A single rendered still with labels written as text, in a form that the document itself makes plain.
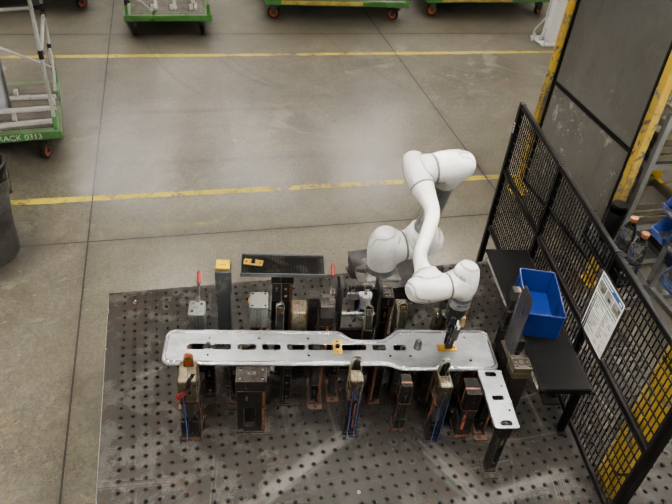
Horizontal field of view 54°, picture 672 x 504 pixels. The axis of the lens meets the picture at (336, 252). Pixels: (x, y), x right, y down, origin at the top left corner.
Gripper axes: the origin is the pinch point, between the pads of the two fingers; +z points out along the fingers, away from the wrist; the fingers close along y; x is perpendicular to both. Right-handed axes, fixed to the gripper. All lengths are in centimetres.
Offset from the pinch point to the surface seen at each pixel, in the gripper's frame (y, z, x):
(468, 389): 20.7, 6.8, 4.9
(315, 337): -5, 5, -56
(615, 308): 16, -34, 54
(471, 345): -1.4, 4.8, 10.9
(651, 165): -167, 10, 172
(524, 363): 13.9, -1.1, 28.2
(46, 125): -312, 76, -260
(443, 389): 24.9, 1.7, -7.1
